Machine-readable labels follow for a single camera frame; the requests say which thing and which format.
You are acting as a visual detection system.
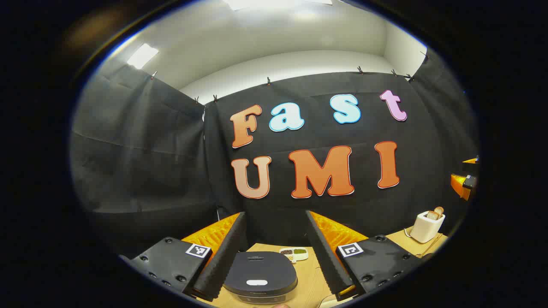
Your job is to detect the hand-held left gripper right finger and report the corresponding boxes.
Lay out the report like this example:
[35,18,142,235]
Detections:
[305,210,429,302]

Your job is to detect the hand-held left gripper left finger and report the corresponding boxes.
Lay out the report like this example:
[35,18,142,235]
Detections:
[119,212,249,302]

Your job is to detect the dark grey rice cooker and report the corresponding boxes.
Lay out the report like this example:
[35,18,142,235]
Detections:
[223,251,298,305]

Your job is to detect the white divided grain dish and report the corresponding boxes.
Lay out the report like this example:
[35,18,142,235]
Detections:
[279,247,309,262]

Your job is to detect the white toaster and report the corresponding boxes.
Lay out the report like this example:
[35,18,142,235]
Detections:
[409,210,446,243]

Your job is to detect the black backdrop cloth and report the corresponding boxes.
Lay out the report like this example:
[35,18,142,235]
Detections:
[71,53,479,257]

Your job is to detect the ceiling light panel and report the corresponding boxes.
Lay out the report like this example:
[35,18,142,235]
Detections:
[223,0,334,11]
[127,43,160,70]

